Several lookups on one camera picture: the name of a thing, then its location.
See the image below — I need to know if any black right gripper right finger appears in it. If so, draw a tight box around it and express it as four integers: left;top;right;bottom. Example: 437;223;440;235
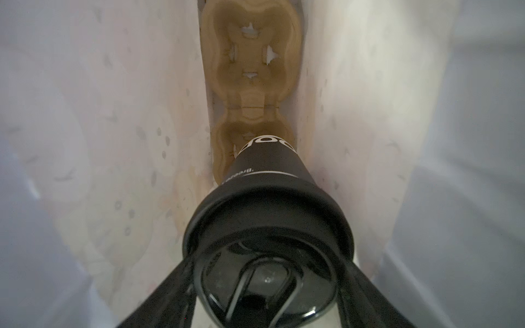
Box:
336;260;414;327

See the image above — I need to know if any cartoon animal paper bag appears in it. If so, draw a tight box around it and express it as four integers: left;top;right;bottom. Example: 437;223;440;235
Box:
1;1;524;327

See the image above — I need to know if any brown pulp cup carrier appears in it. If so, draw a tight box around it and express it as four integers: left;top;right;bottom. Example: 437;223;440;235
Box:
200;1;302;184

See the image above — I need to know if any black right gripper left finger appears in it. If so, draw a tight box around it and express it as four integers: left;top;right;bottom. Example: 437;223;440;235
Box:
119;256;195;328

